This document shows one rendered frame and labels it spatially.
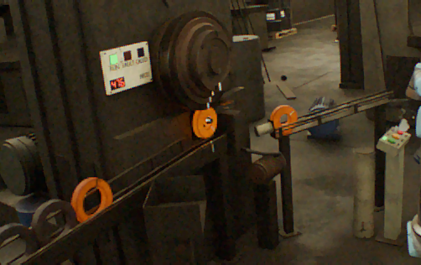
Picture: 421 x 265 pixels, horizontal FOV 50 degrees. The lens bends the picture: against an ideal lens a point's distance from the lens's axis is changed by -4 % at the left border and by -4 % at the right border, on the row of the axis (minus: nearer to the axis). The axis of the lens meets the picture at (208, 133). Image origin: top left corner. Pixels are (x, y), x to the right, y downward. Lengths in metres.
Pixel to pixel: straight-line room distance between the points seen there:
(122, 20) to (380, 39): 3.09
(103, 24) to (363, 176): 1.56
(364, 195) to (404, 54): 2.16
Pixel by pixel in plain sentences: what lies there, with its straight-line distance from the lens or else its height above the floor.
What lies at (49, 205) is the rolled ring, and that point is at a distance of 1.74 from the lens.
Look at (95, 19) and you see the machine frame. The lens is 1.97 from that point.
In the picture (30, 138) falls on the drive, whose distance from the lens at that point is 3.13.
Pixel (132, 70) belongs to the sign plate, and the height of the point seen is 1.13.
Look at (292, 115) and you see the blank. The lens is 2.60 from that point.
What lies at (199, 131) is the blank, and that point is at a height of 0.79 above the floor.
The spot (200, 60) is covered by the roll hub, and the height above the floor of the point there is 1.14.
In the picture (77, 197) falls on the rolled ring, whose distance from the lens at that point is 1.80.
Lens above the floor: 1.44
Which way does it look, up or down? 17 degrees down
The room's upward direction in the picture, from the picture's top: 6 degrees counter-clockwise
